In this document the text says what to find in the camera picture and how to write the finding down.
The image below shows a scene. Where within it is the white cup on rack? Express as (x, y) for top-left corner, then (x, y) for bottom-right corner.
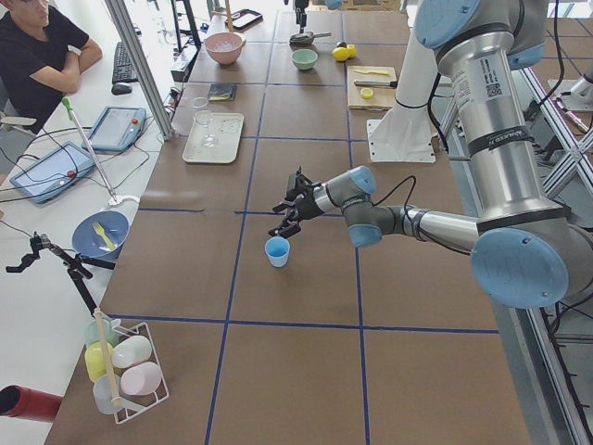
(111, 335), (152, 369)

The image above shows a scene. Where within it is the yellow lemon front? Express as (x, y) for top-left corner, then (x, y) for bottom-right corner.
(346, 44), (357, 59)

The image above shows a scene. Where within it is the teach pendant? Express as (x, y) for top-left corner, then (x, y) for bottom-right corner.
(87, 106), (147, 153)
(9, 142), (95, 204)

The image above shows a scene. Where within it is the yellow plastic fork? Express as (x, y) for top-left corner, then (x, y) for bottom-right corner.
(93, 222), (116, 251)

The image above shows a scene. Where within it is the light blue cup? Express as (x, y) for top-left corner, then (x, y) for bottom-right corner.
(264, 236), (290, 268)

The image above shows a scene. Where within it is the large blue bowl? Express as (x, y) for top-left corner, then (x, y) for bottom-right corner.
(71, 210), (130, 261)

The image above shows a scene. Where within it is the clear wine glass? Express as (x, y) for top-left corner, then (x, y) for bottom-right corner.
(194, 108), (218, 147)

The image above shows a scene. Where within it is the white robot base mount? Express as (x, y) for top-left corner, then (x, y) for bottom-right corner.
(367, 32), (437, 163)

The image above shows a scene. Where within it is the cream bear tray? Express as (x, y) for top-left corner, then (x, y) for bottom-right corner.
(182, 113), (245, 164)

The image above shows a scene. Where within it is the teach pendant near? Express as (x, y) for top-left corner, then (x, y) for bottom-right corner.
(9, 142), (95, 204)

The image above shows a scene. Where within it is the small glass dish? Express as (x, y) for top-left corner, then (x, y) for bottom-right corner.
(191, 97), (208, 109)

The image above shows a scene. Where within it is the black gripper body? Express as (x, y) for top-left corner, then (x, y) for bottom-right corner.
(268, 167), (323, 238)
(295, 0), (309, 32)

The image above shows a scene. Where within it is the red cylinder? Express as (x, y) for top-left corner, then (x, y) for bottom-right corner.
(1, 385), (63, 423)

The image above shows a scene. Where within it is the green bowl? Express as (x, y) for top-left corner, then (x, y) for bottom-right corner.
(291, 48), (319, 71)

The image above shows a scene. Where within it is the yellow cup on rack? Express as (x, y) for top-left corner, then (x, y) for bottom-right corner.
(84, 341), (107, 383)

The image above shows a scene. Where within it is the steel ice scoop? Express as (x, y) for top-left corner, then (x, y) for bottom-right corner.
(289, 32), (332, 46)

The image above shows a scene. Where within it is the teach pendant far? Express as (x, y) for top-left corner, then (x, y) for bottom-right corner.
(87, 106), (147, 153)

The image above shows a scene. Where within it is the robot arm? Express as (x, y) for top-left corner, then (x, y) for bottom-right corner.
(271, 1), (592, 308)
(292, 0), (343, 32)

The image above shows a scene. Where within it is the lemon half slice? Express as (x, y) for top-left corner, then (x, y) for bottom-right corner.
(360, 87), (374, 100)

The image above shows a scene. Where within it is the steel muddler black tip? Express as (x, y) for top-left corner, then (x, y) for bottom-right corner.
(354, 80), (398, 89)

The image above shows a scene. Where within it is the clear cup on rack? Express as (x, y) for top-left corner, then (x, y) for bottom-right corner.
(93, 375), (121, 414)

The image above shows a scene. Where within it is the yellow lemon rear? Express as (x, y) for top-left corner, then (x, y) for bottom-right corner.
(332, 46), (350, 62)

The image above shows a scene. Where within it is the black keyboard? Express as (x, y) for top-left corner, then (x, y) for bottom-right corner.
(111, 42), (138, 84)

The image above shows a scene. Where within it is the black camera tripod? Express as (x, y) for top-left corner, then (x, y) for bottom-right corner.
(5, 233), (117, 319)

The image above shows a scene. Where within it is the white wire cup rack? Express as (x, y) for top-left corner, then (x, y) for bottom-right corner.
(93, 309), (170, 425)

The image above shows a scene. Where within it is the pink cup on rack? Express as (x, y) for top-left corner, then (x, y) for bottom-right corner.
(120, 362), (162, 396)

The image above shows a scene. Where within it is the wooden cutting board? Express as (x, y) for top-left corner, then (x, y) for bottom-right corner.
(347, 66), (397, 110)

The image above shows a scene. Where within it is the black computer mouse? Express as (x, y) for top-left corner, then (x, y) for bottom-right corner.
(111, 83), (132, 95)

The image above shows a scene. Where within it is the seated person black shirt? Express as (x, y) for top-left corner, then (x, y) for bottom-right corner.
(1, 1), (103, 134)

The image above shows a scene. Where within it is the green cup on rack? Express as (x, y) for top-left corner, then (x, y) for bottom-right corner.
(84, 318), (116, 347)

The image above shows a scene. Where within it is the grey yellow cloth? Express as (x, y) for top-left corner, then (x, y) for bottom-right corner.
(207, 83), (237, 102)

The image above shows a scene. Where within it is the yellow lemon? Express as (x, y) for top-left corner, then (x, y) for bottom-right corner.
(346, 44), (357, 59)
(332, 46), (350, 62)

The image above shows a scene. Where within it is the pink bowl of ice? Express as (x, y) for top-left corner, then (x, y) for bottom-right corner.
(204, 32), (246, 65)

